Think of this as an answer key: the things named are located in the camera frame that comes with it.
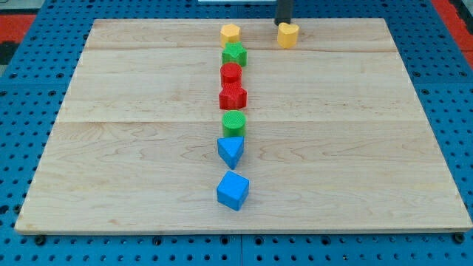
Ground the green cylinder block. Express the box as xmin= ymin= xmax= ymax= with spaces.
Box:
xmin=222 ymin=110 xmax=246 ymax=137

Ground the red cylinder block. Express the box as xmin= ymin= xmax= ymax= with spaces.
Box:
xmin=220 ymin=62 xmax=242 ymax=86

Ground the green star block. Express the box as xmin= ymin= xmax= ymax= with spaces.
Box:
xmin=222 ymin=41 xmax=248 ymax=67

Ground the blue triangle block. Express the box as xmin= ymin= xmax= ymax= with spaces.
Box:
xmin=217 ymin=137 xmax=245 ymax=169

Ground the red star block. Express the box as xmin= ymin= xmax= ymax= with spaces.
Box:
xmin=219 ymin=82 xmax=248 ymax=110

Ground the yellow heart block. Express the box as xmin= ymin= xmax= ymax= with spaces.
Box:
xmin=277 ymin=22 xmax=300 ymax=49

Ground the blue cube block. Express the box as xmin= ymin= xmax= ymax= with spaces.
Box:
xmin=217 ymin=171 xmax=250 ymax=211

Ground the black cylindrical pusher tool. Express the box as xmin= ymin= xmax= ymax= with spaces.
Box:
xmin=273 ymin=0 xmax=294 ymax=26

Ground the wooden board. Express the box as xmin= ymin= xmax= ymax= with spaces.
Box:
xmin=15 ymin=18 xmax=472 ymax=235

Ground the yellow hexagon block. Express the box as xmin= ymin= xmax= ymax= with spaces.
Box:
xmin=220 ymin=24 xmax=241 ymax=48

